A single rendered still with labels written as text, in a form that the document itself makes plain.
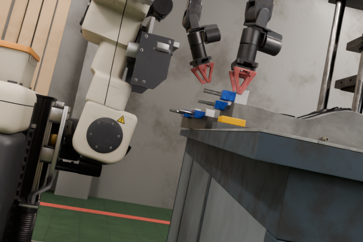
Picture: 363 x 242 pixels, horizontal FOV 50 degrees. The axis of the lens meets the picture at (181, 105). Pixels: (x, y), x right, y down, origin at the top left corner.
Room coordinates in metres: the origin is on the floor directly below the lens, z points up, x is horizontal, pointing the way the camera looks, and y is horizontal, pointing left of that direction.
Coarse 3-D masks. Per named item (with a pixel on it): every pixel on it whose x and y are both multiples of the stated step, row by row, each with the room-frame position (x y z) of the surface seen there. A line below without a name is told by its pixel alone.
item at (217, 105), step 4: (200, 100) 1.27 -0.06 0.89; (216, 100) 1.26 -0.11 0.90; (208, 104) 1.27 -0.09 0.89; (212, 104) 1.27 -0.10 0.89; (216, 104) 1.26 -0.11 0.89; (220, 104) 1.26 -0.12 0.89; (224, 104) 1.26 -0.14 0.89; (228, 104) 1.26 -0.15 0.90; (216, 108) 1.26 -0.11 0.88; (220, 108) 1.26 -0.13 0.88; (224, 108) 1.26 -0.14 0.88
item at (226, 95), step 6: (204, 90) 1.16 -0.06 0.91; (210, 90) 1.16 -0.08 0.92; (222, 90) 1.17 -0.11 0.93; (234, 90) 1.18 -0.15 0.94; (222, 96) 1.15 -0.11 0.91; (228, 96) 1.15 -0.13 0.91; (234, 96) 1.15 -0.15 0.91; (240, 96) 1.15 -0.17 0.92; (246, 96) 1.15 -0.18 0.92; (234, 102) 1.15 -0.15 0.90; (240, 102) 1.15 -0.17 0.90
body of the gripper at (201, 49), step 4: (200, 44) 1.49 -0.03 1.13; (192, 48) 1.50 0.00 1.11; (196, 48) 1.49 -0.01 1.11; (200, 48) 1.49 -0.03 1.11; (204, 48) 1.50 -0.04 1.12; (192, 52) 1.50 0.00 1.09; (196, 52) 1.49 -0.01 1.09; (200, 52) 1.49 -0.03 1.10; (204, 52) 1.50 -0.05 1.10; (192, 56) 1.51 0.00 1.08; (196, 56) 1.50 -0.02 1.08; (200, 56) 1.49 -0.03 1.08; (204, 56) 1.50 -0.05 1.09; (208, 56) 1.48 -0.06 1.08; (196, 60) 1.47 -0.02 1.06; (200, 60) 1.47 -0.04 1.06
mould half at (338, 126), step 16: (224, 112) 1.24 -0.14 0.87; (240, 112) 1.09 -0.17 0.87; (256, 112) 1.09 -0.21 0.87; (272, 112) 1.09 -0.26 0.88; (336, 112) 1.10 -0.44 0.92; (352, 112) 1.10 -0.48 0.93; (256, 128) 1.09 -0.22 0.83; (272, 128) 1.09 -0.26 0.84; (288, 128) 1.09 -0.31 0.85; (304, 128) 1.10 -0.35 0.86; (320, 128) 1.10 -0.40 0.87; (336, 128) 1.10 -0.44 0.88; (352, 128) 1.10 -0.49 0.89; (352, 144) 1.10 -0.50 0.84
